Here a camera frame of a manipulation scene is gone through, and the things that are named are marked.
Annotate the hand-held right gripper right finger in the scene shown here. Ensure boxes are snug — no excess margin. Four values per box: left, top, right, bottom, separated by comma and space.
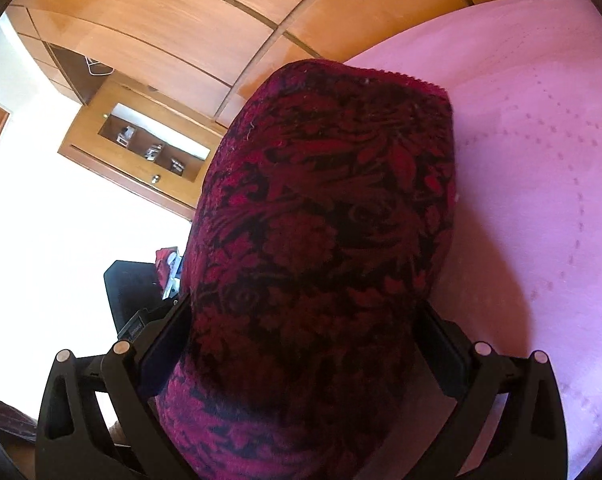
417, 302, 570, 480

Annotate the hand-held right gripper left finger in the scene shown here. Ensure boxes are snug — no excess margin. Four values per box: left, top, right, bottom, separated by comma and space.
34, 297, 198, 480

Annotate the red black patterned cloth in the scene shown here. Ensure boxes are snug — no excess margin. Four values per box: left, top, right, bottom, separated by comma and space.
153, 58, 458, 480

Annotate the red clothes pile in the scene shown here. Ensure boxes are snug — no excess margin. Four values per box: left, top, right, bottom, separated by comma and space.
152, 245, 186, 295

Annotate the black chair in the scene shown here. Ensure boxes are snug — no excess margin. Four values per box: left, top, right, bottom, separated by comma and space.
104, 260, 184, 343

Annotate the dark cloth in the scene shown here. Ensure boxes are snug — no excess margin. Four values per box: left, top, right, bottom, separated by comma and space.
0, 394, 38, 445

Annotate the wooden shelf cabinet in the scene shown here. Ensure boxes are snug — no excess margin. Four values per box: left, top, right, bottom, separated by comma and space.
57, 77, 228, 222

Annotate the pink blanket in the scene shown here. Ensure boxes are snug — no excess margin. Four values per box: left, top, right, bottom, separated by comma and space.
341, 0, 602, 480

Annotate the wooden wardrobe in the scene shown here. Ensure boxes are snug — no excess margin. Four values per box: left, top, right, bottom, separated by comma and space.
6, 0, 589, 128

